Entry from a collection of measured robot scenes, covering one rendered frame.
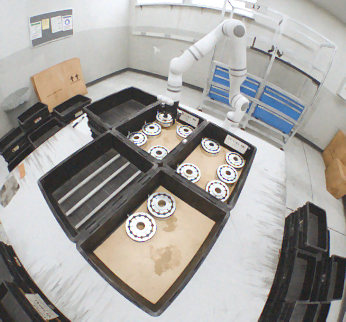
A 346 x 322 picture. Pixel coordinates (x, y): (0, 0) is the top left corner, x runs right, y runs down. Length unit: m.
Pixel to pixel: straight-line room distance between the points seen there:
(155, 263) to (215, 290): 0.31
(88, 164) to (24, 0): 2.99
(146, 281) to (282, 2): 3.67
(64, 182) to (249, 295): 0.94
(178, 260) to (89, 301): 0.42
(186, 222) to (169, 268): 0.18
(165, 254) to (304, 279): 1.28
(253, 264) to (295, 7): 3.53
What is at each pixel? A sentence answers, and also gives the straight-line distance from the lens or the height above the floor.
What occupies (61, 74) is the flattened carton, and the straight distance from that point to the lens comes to 3.23.
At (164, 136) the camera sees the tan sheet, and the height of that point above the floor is 0.83.
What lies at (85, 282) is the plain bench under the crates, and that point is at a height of 0.70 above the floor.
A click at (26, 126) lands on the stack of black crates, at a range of 1.97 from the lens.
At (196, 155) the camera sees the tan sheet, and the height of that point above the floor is 0.83.
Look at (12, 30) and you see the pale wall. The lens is 3.13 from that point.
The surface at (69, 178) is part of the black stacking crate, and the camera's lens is 0.72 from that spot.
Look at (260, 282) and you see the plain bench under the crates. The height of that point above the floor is 0.70.
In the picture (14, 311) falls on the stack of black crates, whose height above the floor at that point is 0.49.
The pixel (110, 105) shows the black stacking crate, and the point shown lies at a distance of 1.04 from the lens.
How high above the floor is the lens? 1.37
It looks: 45 degrees down
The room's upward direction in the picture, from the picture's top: 10 degrees clockwise
